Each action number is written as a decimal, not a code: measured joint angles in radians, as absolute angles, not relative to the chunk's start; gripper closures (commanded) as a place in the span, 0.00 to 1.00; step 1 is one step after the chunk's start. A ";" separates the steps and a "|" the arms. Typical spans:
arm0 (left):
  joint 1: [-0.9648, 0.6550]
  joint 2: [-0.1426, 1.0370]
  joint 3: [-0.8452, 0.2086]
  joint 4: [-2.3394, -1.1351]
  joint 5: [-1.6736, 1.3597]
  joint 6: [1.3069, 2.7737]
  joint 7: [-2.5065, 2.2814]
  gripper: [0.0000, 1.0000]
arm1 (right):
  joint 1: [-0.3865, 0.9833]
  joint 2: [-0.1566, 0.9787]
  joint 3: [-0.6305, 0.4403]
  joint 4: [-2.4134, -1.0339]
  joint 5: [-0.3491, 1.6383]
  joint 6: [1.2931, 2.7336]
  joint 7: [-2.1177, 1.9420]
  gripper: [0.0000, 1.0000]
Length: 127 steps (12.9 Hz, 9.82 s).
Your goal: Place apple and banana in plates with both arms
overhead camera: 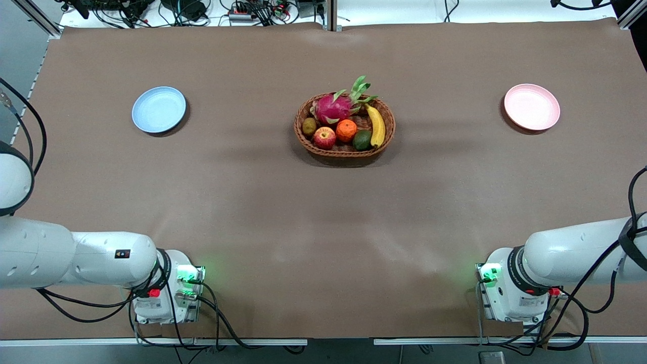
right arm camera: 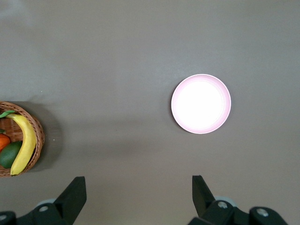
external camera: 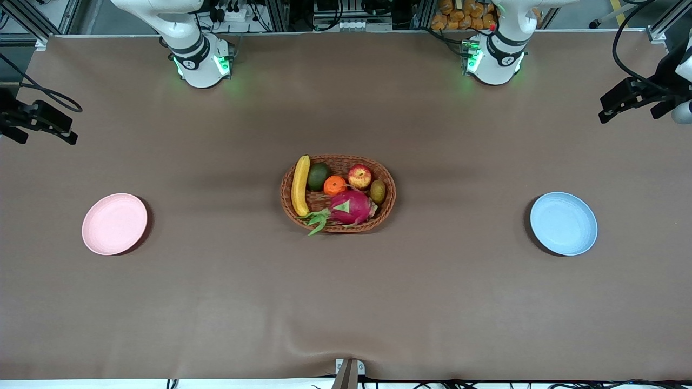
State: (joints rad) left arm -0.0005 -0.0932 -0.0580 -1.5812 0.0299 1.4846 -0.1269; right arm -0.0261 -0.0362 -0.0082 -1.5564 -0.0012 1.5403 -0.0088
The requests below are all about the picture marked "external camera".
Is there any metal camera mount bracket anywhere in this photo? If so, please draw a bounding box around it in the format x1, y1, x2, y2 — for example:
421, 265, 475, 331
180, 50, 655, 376
331, 358, 366, 389

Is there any pile of orange items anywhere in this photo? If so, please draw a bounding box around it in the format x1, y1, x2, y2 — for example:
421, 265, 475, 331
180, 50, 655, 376
431, 0, 499, 31

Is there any brown woven wicker basket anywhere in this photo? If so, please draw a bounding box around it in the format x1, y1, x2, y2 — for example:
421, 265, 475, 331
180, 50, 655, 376
280, 155, 397, 234

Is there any black control box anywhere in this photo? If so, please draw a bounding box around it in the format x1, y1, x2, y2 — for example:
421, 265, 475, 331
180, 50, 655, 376
312, 0, 395, 33

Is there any red yellow apple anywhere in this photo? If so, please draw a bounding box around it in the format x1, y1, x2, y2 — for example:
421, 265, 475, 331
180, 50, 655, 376
348, 164, 373, 190

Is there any dark green avocado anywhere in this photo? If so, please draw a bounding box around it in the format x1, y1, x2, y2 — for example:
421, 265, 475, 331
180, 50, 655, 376
307, 162, 331, 192

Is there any aluminium frame profile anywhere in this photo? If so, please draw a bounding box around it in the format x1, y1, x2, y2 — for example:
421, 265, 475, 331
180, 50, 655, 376
646, 0, 692, 45
0, 0, 82, 50

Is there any blue round plate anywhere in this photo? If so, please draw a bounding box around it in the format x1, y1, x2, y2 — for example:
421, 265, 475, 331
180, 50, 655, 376
529, 191, 598, 257

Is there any yellow banana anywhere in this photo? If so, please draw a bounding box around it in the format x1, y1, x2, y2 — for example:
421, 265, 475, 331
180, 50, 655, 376
291, 155, 311, 217

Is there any pink dragon fruit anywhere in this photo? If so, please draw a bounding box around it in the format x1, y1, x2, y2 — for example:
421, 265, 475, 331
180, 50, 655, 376
296, 189, 379, 237

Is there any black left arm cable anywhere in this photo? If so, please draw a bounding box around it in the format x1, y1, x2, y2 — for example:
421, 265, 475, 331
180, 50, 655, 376
612, 0, 660, 88

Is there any table cover cloth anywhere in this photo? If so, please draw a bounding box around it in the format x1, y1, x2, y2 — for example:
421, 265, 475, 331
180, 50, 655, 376
0, 30, 692, 381

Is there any pink round plate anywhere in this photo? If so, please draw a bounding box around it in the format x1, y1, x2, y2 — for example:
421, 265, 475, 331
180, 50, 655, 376
82, 193, 148, 256

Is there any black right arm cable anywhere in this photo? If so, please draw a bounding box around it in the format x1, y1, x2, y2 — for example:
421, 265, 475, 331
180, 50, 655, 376
0, 53, 83, 113

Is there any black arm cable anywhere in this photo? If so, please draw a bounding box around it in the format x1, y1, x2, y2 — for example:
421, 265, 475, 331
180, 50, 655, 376
0, 53, 83, 113
612, 0, 660, 88

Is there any grey metal pole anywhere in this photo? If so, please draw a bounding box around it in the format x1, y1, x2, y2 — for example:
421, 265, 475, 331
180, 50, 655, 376
589, 0, 649, 29

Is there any white power strip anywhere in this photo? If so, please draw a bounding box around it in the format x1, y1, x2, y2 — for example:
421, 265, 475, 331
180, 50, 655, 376
212, 4, 248, 23

